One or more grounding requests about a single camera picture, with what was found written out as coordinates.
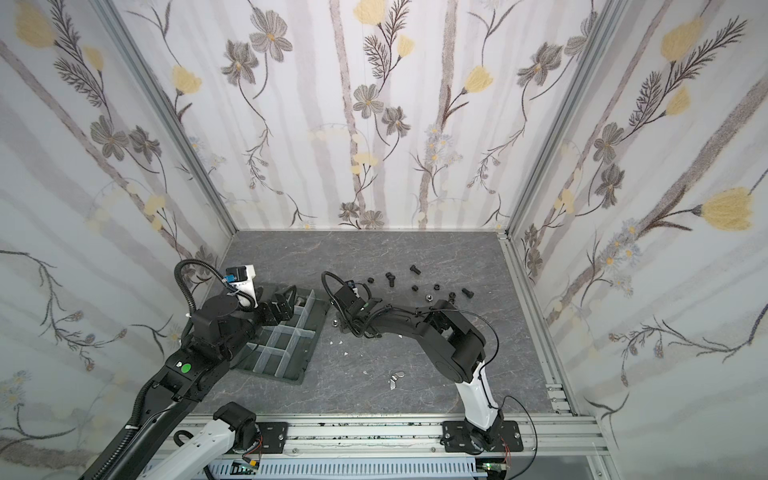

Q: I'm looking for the green compartment organizer box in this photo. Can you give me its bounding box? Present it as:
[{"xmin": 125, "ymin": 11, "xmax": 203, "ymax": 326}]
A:
[{"xmin": 230, "ymin": 284, "xmax": 330, "ymax": 385}]

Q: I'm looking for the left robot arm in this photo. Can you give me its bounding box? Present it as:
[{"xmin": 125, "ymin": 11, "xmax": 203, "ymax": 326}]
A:
[{"xmin": 81, "ymin": 258, "xmax": 298, "ymax": 479}]

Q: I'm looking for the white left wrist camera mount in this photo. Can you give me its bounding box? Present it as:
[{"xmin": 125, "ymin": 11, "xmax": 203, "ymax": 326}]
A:
[{"xmin": 224, "ymin": 264, "xmax": 258, "ymax": 311}]

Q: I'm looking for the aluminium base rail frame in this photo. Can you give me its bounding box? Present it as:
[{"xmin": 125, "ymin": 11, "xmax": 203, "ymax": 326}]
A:
[{"xmin": 113, "ymin": 383, "xmax": 607, "ymax": 480}]

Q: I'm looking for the silver wing nut near rail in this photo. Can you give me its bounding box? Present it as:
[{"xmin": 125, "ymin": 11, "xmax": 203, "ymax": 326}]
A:
[{"xmin": 389, "ymin": 371, "xmax": 405, "ymax": 390}]

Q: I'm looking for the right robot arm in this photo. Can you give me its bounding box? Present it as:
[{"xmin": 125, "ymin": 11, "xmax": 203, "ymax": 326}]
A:
[{"xmin": 330, "ymin": 281, "xmax": 524, "ymax": 455}]

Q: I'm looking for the black corrugated cable conduit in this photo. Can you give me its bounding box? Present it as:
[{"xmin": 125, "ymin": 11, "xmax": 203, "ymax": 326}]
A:
[{"xmin": 173, "ymin": 259, "xmax": 232, "ymax": 319}]

